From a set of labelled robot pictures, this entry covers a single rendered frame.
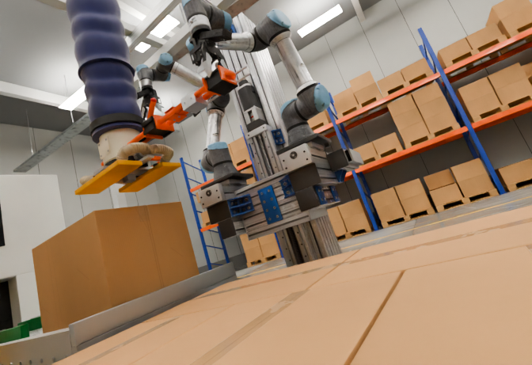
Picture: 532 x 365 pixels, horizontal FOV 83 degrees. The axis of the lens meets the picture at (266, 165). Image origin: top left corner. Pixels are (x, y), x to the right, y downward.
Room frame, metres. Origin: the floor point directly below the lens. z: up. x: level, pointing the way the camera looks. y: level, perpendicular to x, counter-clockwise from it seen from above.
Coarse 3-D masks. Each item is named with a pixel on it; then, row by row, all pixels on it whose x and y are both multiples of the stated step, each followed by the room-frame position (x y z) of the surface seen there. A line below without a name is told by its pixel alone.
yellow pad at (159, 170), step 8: (152, 168) 1.21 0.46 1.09; (160, 168) 1.20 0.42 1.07; (168, 168) 1.23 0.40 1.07; (176, 168) 1.26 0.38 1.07; (136, 176) 1.33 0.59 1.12; (144, 176) 1.24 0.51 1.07; (152, 176) 1.26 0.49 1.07; (160, 176) 1.30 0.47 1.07; (128, 184) 1.31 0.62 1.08; (136, 184) 1.31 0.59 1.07; (144, 184) 1.35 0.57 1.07
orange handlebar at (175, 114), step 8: (224, 72) 0.87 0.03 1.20; (232, 72) 0.88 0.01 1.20; (200, 88) 0.93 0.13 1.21; (208, 96) 0.97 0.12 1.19; (168, 112) 1.02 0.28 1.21; (176, 112) 1.01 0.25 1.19; (184, 112) 1.03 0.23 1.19; (160, 120) 1.04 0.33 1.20; (168, 120) 1.08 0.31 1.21; (176, 120) 1.06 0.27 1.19; (136, 136) 1.13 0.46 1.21; (144, 136) 1.12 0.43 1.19; (152, 160) 1.39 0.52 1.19; (160, 160) 1.43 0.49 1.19
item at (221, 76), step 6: (216, 72) 0.88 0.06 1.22; (222, 72) 0.87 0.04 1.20; (204, 78) 0.90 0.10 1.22; (210, 78) 0.90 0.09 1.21; (216, 78) 0.89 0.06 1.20; (222, 78) 0.86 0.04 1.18; (228, 78) 0.88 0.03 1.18; (204, 84) 0.90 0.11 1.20; (210, 84) 0.90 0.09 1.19; (216, 84) 0.88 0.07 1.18; (222, 84) 0.90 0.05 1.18; (228, 84) 0.91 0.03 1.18; (234, 84) 0.92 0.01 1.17; (210, 90) 0.91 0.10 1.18; (216, 90) 0.92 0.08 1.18; (222, 90) 0.93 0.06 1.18
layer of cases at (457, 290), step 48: (432, 240) 0.74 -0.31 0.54; (480, 240) 0.59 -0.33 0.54; (528, 240) 0.49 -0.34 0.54; (240, 288) 1.00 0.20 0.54; (288, 288) 0.73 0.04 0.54; (336, 288) 0.58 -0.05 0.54; (384, 288) 0.48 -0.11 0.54; (432, 288) 0.42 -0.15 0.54; (480, 288) 0.37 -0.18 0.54; (528, 288) 0.33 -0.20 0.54; (144, 336) 0.72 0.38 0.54; (192, 336) 0.58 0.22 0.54; (240, 336) 0.48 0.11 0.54; (288, 336) 0.41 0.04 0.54; (336, 336) 0.36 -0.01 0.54; (384, 336) 0.32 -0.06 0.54; (432, 336) 0.29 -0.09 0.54; (480, 336) 0.27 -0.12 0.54; (528, 336) 0.25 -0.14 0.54
